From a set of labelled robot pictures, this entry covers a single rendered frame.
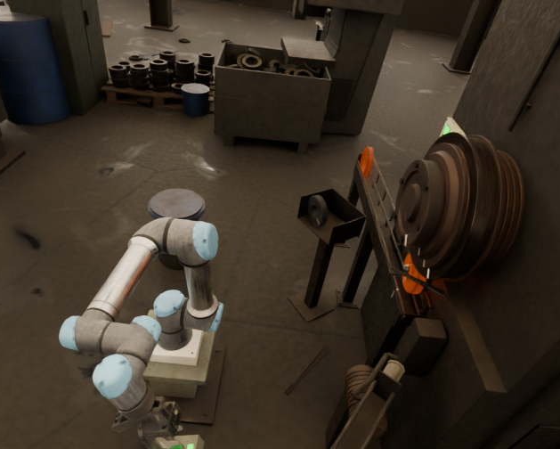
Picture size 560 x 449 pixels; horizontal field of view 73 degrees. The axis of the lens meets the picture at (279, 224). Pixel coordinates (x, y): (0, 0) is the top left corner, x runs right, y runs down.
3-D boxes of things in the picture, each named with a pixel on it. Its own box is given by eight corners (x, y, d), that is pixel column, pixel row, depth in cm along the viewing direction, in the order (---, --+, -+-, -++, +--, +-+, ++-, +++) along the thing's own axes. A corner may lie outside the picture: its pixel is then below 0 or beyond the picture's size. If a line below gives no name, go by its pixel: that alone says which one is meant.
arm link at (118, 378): (133, 348, 81) (115, 387, 75) (155, 376, 88) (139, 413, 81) (101, 349, 83) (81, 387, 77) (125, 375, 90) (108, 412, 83)
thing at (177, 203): (209, 242, 259) (209, 191, 232) (198, 276, 234) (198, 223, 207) (162, 237, 258) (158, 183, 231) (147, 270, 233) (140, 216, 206)
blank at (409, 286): (423, 244, 140) (414, 243, 140) (431, 281, 130) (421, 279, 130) (407, 266, 152) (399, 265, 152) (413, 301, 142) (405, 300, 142)
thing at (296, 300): (309, 281, 242) (332, 187, 198) (334, 311, 226) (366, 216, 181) (282, 292, 233) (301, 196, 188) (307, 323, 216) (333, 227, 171)
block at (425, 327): (419, 358, 142) (444, 319, 127) (425, 379, 135) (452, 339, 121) (392, 355, 141) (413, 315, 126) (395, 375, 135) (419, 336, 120)
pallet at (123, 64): (219, 87, 488) (220, 52, 460) (214, 113, 425) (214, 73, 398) (123, 77, 475) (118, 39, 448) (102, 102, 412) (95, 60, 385)
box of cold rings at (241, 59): (310, 120, 441) (323, 49, 392) (317, 155, 376) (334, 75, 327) (221, 111, 431) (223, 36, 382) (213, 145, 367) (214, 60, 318)
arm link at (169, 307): (163, 306, 159) (158, 284, 151) (194, 311, 158) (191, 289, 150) (151, 330, 150) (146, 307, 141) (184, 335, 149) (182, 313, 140)
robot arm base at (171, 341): (150, 348, 154) (147, 334, 148) (162, 319, 166) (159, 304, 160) (187, 352, 154) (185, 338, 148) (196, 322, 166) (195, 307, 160)
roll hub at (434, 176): (450, 151, 108) (440, 248, 107) (411, 169, 136) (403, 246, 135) (431, 150, 108) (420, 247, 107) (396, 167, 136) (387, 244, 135)
